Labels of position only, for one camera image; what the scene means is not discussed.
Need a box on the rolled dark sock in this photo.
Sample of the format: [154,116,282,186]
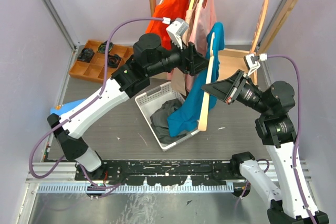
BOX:
[77,48,95,63]

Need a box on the teal blue t shirt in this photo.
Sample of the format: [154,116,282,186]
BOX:
[167,22,225,137]

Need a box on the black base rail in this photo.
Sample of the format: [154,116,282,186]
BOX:
[75,159,240,186]

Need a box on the blue patterned cloth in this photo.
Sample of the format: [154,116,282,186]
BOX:
[50,99,84,116]

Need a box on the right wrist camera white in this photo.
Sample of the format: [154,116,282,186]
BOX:
[244,54,268,76]

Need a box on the dark grey t shirt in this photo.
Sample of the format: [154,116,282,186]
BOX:
[150,99,186,144]

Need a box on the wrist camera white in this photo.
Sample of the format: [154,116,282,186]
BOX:
[244,54,268,76]
[162,17,189,49]

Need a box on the pink t shirt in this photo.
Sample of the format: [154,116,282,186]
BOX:
[167,0,217,94]

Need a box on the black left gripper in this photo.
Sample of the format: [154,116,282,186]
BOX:
[148,35,214,78]

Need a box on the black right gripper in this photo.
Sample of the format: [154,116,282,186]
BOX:
[201,69,271,115]

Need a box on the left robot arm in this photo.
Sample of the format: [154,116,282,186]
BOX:
[47,33,209,180]

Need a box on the rolled green sock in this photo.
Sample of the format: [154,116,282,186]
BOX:
[97,41,114,54]

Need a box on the white slotted cable duct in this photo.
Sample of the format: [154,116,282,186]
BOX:
[37,183,234,194]

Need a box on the white plastic basket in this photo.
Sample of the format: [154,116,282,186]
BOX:
[135,81,200,152]

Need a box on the beige t shirt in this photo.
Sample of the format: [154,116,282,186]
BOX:
[171,0,198,97]

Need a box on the orange red t shirt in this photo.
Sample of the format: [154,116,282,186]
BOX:
[145,0,189,50]

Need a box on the rolled black sock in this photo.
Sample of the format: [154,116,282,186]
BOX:
[107,54,121,68]

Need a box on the wooden compartment tray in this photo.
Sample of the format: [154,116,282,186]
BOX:
[69,40,133,84]

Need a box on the orange wavy metal hanger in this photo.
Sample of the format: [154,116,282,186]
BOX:
[249,0,269,54]

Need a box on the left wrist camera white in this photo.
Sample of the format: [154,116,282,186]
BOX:
[162,17,189,49]

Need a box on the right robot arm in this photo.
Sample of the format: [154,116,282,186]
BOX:
[202,70,329,223]

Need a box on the wooden clothes rack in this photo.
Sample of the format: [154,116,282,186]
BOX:
[145,0,314,91]

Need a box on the cream wooden hanger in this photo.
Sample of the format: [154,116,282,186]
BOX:
[197,31,216,132]

